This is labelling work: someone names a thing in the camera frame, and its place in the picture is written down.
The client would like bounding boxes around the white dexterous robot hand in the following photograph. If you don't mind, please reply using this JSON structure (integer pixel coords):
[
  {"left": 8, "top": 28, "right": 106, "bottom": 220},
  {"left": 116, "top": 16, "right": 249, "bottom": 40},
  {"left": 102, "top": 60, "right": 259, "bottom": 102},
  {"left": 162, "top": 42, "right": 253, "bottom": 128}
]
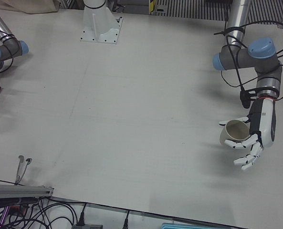
[{"left": 218, "top": 97, "right": 277, "bottom": 172}]

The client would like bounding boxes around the beige ceramic mug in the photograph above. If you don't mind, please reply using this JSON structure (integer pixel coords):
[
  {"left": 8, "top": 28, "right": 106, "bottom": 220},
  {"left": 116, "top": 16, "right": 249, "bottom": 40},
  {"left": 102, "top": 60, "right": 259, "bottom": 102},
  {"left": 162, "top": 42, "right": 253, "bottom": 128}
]
[{"left": 219, "top": 119, "right": 250, "bottom": 145}]

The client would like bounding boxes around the light blue plastic bin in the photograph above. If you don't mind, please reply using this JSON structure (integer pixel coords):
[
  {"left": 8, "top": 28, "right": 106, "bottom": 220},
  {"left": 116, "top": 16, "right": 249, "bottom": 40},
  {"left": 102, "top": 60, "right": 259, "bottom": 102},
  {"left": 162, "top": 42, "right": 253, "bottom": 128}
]
[{"left": 160, "top": 222, "right": 203, "bottom": 229}]

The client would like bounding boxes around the dark grey power box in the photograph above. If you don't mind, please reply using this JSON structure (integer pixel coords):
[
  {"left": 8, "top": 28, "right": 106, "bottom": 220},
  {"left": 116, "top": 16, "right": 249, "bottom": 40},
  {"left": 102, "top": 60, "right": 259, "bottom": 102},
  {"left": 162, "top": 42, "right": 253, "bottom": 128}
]
[{"left": 72, "top": 223, "right": 104, "bottom": 229}]

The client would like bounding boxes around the small metal clip tool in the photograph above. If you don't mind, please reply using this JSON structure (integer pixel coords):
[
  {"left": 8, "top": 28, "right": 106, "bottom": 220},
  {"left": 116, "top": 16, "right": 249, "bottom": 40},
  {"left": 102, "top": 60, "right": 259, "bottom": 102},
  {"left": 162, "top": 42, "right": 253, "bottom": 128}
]
[{"left": 0, "top": 155, "right": 33, "bottom": 226}]

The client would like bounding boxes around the aluminium extrusion profile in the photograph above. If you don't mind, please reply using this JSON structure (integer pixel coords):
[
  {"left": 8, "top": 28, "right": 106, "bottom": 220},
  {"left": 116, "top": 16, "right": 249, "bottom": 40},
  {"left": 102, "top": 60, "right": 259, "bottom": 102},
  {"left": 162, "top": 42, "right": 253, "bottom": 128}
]
[{"left": 0, "top": 183, "right": 55, "bottom": 198}]

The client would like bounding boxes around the beige cloth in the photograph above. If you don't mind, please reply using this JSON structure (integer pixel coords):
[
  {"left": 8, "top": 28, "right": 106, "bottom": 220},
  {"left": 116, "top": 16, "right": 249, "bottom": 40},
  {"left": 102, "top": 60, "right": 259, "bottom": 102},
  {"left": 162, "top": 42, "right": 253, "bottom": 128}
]
[{"left": 0, "top": 0, "right": 60, "bottom": 15}]

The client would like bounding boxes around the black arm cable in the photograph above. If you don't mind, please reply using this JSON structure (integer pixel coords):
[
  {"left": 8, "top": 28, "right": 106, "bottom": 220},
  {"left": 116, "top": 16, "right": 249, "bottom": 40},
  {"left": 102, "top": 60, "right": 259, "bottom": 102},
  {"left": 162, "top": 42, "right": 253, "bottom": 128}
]
[{"left": 214, "top": 21, "right": 283, "bottom": 101}]

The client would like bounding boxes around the black power cable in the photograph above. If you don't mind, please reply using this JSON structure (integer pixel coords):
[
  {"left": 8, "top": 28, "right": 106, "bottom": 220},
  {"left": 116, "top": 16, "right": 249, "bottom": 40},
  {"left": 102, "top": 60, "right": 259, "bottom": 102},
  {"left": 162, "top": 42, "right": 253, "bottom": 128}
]
[
  {"left": 122, "top": 209, "right": 131, "bottom": 229},
  {"left": 72, "top": 202, "right": 87, "bottom": 226}
]

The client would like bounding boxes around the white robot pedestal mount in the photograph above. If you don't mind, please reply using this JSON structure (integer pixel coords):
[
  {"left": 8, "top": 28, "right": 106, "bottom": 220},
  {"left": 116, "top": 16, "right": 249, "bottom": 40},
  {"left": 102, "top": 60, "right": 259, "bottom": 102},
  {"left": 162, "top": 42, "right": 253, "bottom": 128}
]
[{"left": 80, "top": 0, "right": 124, "bottom": 45}]

